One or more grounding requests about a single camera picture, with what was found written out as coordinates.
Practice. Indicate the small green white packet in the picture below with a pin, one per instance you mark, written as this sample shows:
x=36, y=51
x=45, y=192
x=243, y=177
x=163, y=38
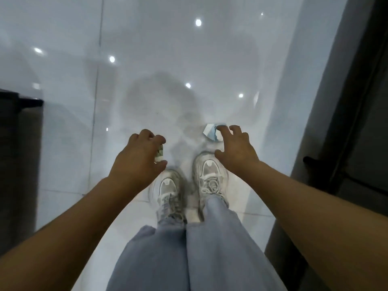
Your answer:
x=159, y=153

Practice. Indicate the person's right middle finger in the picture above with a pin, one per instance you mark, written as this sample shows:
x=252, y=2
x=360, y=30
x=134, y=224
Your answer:
x=236, y=130

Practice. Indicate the person's left hand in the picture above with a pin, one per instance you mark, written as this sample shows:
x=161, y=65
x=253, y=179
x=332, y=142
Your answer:
x=135, y=162

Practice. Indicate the person's left thumb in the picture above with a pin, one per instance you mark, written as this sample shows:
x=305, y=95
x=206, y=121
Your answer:
x=160, y=167

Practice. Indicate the white sneaker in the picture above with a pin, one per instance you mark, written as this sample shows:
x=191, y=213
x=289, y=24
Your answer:
x=168, y=193
x=209, y=175

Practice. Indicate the person's right hand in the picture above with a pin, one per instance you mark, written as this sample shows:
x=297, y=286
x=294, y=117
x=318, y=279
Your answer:
x=238, y=151

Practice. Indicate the person's right thumb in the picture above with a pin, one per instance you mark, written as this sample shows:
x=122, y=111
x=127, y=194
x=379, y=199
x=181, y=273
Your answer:
x=220, y=153

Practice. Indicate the small blue white packet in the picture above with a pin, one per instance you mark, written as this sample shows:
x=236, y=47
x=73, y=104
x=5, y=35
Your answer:
x=210, y=132

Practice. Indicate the person's right forearm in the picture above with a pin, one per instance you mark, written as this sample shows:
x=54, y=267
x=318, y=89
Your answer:
x=312, y=221

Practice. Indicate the person's left forearm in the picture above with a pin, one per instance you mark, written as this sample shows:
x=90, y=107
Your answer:
x=66, y=230

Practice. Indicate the white left sneaker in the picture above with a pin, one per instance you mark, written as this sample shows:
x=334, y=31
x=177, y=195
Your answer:
x=168, y=193

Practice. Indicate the white right sneaker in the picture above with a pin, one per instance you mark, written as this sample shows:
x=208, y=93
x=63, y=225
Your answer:
x=209, y=175

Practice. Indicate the dark grey cabinet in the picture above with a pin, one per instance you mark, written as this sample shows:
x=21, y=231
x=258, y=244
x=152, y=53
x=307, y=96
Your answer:
x=18, y=166

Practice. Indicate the light blue jeans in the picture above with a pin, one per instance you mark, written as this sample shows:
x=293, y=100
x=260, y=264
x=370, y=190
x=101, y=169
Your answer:
x=194, y=254

